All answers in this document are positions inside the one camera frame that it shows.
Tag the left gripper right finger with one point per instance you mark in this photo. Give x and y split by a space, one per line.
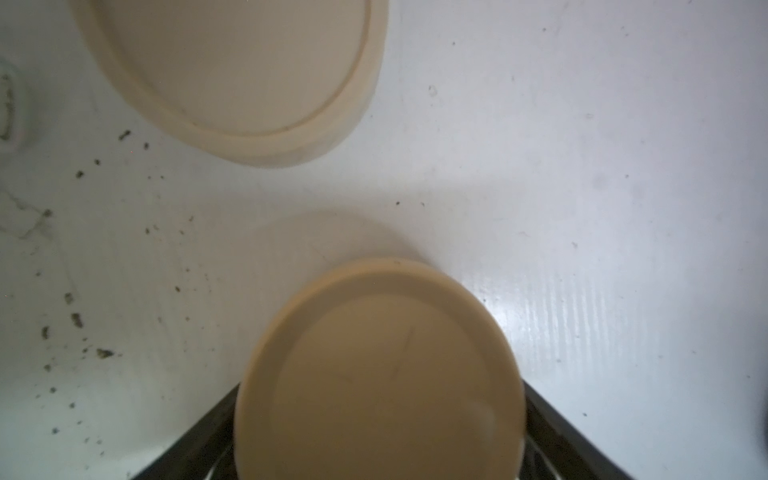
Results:
555 449

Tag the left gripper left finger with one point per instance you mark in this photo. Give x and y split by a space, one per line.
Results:
205 451

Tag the tan short jar lid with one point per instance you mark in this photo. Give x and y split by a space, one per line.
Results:
381 369

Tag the beige jar lid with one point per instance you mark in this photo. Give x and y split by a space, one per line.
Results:
261 83

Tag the ribbed glass jar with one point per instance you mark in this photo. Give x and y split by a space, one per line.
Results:
15 109

